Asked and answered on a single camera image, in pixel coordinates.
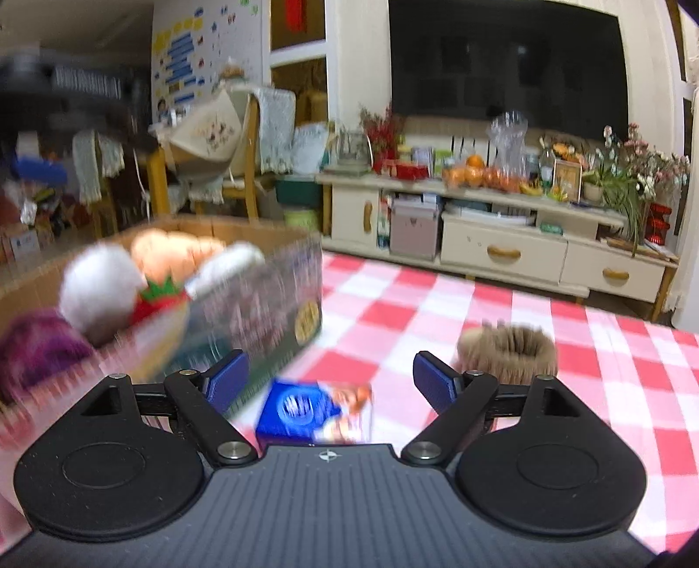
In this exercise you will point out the white standing air conditioner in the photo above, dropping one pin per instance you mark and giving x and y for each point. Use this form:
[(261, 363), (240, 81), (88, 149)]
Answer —
[(689, 218)]

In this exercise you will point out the silver storage case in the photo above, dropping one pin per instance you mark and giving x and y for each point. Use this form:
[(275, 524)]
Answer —
[(415, 229)]

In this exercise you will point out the orange cloth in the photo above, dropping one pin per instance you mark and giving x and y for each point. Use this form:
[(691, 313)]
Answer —
[(175, 251)]

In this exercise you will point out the red lacquer stand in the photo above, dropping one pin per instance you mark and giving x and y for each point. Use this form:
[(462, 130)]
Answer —
[(658, 224)]

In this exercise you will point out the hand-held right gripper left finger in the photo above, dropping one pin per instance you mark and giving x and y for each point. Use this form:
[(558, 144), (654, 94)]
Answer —
[(226, 382)]

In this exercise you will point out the magenta knitted sock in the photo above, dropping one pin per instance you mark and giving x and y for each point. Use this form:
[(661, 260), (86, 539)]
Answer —
[(38, 349)]

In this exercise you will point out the printed cardboard box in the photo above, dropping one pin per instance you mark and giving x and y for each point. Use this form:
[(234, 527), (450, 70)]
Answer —
[(251, 311)]

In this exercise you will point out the potted flower plant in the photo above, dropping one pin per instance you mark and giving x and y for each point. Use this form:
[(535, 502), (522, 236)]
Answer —
[(633, 175)]

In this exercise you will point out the wall poster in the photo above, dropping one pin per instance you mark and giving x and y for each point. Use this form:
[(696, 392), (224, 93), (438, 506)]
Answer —
[(185, 54)]

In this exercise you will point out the black television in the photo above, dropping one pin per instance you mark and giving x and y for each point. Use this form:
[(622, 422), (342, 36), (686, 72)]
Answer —
[(508, 65)]

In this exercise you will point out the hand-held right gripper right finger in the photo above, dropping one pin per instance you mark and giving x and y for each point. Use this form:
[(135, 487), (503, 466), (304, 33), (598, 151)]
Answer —
[(434, 379)]

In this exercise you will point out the bunch of bananas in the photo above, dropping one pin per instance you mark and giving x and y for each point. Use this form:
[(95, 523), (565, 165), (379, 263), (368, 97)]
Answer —
[(531, 189)]

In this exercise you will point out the red gift box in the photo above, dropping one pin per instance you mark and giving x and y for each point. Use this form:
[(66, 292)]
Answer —
[(407, 170)]

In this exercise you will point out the white lace cloth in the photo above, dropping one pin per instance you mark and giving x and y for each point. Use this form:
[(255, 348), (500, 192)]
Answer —
[(276, 125)]

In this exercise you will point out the red berry branch bouquet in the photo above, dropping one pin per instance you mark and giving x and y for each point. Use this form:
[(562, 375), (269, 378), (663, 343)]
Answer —
[(382, 131)]

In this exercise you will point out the red white checkered tablecloth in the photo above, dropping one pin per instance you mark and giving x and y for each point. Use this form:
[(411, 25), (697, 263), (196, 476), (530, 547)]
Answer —
[(393, 317)]

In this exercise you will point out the bear plush with strawberry hat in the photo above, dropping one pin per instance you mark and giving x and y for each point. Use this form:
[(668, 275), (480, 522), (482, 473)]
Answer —
[(161, 303)]

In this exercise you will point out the clear plastic bag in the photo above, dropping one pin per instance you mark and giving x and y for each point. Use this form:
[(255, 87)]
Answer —
[(508, 139)]

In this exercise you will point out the blue small carton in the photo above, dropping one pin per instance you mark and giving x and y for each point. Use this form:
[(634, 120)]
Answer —
[(306, 409)]

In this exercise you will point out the wooden chair with embroidered cloth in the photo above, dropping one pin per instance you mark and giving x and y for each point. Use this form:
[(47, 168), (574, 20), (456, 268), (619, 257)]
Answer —
[(207, 131)]

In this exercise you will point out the wooden picture frame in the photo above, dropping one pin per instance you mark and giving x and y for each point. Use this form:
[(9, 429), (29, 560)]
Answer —
[(568, 180)]

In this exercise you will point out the glass kettle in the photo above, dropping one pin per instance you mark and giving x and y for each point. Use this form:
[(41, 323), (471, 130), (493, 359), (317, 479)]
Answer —
[(354, 150)]

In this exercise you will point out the cream television cabinet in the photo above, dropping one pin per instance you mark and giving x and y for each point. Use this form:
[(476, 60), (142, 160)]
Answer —
[(502, 251)]

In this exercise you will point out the brown fluffy scrunchie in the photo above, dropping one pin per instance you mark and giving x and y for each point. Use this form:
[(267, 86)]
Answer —
[(508, 352)]

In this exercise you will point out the pile of oranges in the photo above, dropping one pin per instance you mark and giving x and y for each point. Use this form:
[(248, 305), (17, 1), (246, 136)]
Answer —
[(475, 177)]

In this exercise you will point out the green plastic bin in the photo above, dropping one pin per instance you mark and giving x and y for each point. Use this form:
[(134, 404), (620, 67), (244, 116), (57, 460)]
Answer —
[(297, 192)]

